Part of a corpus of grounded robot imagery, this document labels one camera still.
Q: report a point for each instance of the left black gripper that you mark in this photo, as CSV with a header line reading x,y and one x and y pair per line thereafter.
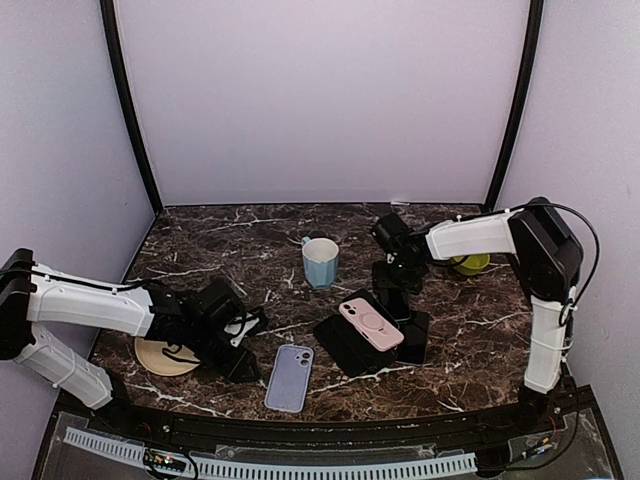
x,y
235,368

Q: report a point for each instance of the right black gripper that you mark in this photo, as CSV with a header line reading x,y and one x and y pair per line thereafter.
x,y
381,279

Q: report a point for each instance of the black screen smartphone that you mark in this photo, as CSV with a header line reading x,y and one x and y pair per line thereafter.
x,y
413,349

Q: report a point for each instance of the black phone case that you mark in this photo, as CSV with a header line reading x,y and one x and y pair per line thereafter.
x,y
351,352

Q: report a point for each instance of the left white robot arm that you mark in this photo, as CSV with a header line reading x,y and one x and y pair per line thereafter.
x,y
33,294

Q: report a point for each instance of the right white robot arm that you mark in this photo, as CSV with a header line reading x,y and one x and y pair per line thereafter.
x,y
548,255

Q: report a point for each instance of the pink phone case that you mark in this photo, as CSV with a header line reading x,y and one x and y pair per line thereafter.
x,y
373,326

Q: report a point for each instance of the beige round plate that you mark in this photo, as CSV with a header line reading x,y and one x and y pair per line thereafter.
x,y
164,359

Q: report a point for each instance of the blue ceramic mug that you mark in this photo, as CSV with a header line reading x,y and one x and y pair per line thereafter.
x,y
320,261

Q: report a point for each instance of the lime green bowl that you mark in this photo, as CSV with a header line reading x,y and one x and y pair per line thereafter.
x,y
470,265

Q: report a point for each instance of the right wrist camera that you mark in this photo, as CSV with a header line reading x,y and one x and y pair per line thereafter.
x,y
390,232

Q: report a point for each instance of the black front rail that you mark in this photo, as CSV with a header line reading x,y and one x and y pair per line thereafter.
x,y
489,427

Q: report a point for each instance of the white slotted cable duct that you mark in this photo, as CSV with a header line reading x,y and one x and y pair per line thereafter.
x,y
239,463

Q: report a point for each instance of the right black frame post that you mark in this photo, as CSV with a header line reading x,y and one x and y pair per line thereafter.
x,y
520,94

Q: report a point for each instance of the black frame post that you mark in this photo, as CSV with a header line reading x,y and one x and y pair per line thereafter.
x,y
520,94
128,110

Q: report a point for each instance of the left black frame post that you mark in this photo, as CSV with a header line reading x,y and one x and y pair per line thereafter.
x,y
128,110

